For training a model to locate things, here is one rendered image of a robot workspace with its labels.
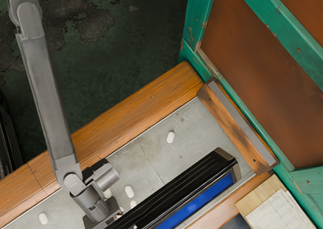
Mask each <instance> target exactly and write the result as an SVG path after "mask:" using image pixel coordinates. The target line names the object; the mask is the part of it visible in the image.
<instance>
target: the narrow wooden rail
mask: <svg viewBox="0 0 323 229"><path fill-rule="evenodd" d="M273 174H275V173H274V171H273V170H272V169H271V170H269V171H267V172H265V173H263V174H261V175H259V176H257V175H254V176H253V177H252V178H250V179H249V180H248V181H246V182H245V183H244V184H242V185H241V186H240V187H238V188H237V189H236V190H235V191H233V192H232V193H231V194H229V195H228V196H226V197H225V198H224V199H222V200H221V201H220V202H218V203H217V204H216V205H215V206H213V207H212V208H211V209H209V210H208V211H207V212H205V213H204V214H203V215H201V216H200V217H199V218H197V219H196V220H195V221H193V222H192V223H191V224H189V225H188V226H187V227H185V228H184V229H219V228H220V227H222V226H223V225H224V224H226V223H227V222H228V221H230V220H231V219H232V218H234V217H235V216H236V215H238V214H239V213H240V212H239V211H238V209H237V208H236V207H235V205H234V204H235V203H236V202H237V201H238V200H240V199H241V198H242V197H244V196H245V195H246V194H248V193H249V192H250V191H252V190H253V189H254V188H256V187H257V186H258V185H260V184H261V183H262V182H264V181H265V180H266V179H267V178H269V177H270V176H271V175H273ZM275 175H276V174H275ZM276 176H277V175H276ZM278 178H279V177H278ZM279 180H280V179H279Z"/></svg>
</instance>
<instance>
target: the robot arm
mask: <svg viewBox="0 0 323 229"><path fill-rule="evenodd" d="M7 5H8V12H9V17H10V19H11V21H12V22H13V23H14V24H15V25H16V29H17V32H18V34H15V36H16V39H17V43H18V46H19V49H20V52H21V56H22V59H23V62H24V65H25V70H26V73H27V77H28V80H29V84H30V87H31V91H32V94H33V98H34V101H35V102H34V103H35V105H36V108H37V113H38V116H39V119H40V123H41V126H42V130H43V134H44V137H45V141H46V144H47V148H48V152H49V156H50V163H51V166H52V170H53V173H54V175H55V177H56V179H57V182H58V184H59V186H60V187H61V188H62V189H63V190H65V191H70V193H69V195H70V196H71V198H72V199H73V200H74V201H75V202H76V203H77V205H78V206H79V207H80V208H81V209H82V210H83V211H84V213H85V214H86V215H85V216H83V218H82V219H83V222H84V226H85V229H104V228H106V227H107V226H108V225H110V224H111V223H112V222H114V221H115V218H114V216H115V215H116V214H117V213H121V209H120V207H119V206H118V203H117V200H116V199H115V197H114V196H112V197H110V198H109V199H107V200H106V201H104V200H103V198H102V197H101V196H100V195H99V193H98V192H97V191H96V190H95V188H94V187H93V186H92V185H91V184H92V183H94V185H95V186H96V187H97V188H98V190H99V191H100V190H102V191H103V192H105V191H106V190H107V189H108V188H109V187H111V186H112V185H113V184H114V183H116V182H117V181H118V180H119V179H121V177H120V175H119V174H118V173H117V171H116V170H115V169H114V167H113V166H112V165H111V163H110V162H109V161H108V160H107V159H106V158H102V159H101V160H99V161H98V162H96V163H95V164H93V165H92V166H90V167H87V168H85V169H84V170H83V171H81V167H80V163H79V161H78V159H77V155H76V151H75V147H74V145H73V142H72V138H71V134H70V130H69V127H68V123H67V119H66V115H65V111H64V107H63V103H62V98H61V94H60V90H59V86H58V82H57V78H56V75H55V71H54V67H53V63H52V59H51V55H50V50H49V45H48V39H47V34H46V31H45V30H43V26H42V22H41V20H42V15H43V14H42V9H41V7H40V5H39V1H38V0H7Z"/></svg>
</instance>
